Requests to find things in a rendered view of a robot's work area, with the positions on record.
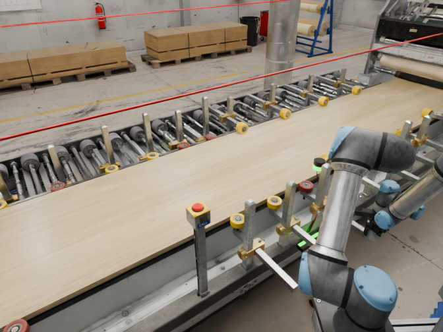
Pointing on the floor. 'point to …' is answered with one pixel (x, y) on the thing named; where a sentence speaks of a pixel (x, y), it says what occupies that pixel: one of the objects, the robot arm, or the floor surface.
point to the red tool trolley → (264, 24)
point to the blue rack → (318, 32)
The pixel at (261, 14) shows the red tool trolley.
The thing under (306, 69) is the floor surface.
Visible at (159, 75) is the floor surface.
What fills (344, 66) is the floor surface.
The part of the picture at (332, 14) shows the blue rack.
